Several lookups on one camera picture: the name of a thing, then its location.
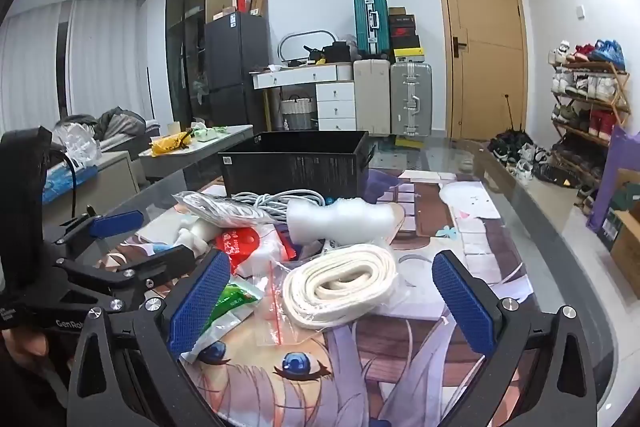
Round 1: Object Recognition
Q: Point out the silver suitcase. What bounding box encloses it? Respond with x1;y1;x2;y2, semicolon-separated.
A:
390;61;433;138

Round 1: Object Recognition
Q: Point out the grey side cabinet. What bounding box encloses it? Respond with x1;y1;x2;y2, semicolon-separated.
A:
42;149;141;218

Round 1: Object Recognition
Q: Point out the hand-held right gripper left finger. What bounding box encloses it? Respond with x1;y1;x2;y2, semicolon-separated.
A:
67;251;232;427

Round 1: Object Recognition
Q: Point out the white webbing strap roll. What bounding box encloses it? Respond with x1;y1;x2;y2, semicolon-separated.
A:
282;243;399;332

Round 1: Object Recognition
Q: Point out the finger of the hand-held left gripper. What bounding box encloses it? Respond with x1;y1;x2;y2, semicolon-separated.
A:
52;244;197;308
42;209;146;258

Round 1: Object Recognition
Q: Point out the wooden door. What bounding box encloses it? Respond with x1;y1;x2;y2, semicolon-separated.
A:
432;0;530;142

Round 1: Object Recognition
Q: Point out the stack of shoe boxes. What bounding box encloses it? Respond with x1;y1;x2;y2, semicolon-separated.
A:
387;7;426;64

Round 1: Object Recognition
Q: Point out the black bag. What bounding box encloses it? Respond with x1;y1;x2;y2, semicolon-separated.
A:
305;41;353;65

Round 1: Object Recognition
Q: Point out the yellow cloth item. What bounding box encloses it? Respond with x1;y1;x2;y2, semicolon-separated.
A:
150;134;193;156

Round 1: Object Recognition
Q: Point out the red and white plastic bag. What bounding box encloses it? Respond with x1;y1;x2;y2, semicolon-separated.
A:
216;227;297;278

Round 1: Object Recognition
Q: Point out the oval mirror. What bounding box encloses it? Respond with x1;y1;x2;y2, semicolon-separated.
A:
277;30;343;64

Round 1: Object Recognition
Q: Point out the black umbrella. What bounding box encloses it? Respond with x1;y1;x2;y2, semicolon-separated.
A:
492;94;531;152

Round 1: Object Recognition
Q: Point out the white plastic piece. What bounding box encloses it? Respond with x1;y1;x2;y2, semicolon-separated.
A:
177;217;212;258

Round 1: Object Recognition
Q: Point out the black refrigerator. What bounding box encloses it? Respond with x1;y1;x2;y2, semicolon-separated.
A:
204;11;271;128

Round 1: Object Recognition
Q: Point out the grey padded jacket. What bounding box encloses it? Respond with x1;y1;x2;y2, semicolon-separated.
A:
95;106;148;140

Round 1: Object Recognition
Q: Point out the woven basket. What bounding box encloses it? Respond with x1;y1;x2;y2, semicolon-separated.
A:
279;94;318;131

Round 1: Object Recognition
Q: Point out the teal suitcase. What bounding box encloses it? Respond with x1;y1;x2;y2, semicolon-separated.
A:
353;0;391;56

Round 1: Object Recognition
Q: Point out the grey coffee table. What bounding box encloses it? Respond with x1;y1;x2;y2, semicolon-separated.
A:
139;124;255;188

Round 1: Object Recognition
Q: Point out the white curtain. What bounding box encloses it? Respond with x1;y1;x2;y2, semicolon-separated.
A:
0;0;151;132

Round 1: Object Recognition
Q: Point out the pile of shoes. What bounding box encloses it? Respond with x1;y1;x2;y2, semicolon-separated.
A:
487;129;576;188

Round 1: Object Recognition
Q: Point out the clear zip bag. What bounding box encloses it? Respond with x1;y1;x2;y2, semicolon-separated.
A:
252;259;301;347

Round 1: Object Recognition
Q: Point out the white dressing desk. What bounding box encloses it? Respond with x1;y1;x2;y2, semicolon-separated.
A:
250;63;358;132

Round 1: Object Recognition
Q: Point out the blue plastic bag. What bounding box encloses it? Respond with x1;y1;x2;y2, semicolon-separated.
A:
42;167;98;205

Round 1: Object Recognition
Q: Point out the clear plastic bag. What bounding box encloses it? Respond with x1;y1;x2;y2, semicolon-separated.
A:
52;123;103;168

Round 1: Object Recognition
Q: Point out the beige suitcase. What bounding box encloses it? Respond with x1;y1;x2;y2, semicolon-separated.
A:
353;59;392;135

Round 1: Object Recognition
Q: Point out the purple bag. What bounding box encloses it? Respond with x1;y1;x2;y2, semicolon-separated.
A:
587;124;640;233

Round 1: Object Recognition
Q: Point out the white packet grey print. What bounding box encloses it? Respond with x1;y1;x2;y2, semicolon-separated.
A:
172;192;288;229

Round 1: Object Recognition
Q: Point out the wooden shoe rack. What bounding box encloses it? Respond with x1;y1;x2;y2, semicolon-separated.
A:
547;39;631;158

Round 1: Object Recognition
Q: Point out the green and white pack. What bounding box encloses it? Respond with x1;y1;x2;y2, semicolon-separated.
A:
190;122;226;142

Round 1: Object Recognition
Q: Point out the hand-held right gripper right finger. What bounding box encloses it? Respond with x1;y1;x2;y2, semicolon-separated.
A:
431;251;598;427

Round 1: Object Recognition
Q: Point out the black storage box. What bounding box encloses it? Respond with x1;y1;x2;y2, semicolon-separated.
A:
219;131;377;202

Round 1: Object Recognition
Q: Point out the printed table mat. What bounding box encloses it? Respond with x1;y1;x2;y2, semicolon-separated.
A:
95;169;533;427

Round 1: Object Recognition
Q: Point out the green and white packet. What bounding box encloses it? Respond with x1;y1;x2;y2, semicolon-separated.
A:
180;279;265;364

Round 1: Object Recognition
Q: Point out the dark glass wardrobe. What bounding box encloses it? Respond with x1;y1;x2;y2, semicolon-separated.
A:
165;0;233;128

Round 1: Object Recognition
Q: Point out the black cable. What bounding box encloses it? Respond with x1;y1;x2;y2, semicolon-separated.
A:
47;147;80;220

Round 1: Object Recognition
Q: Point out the white foam block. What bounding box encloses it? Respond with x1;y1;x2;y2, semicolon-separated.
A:
286;197;392;247

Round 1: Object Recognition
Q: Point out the person's left hand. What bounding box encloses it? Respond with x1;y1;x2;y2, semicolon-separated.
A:
0;328;52;370

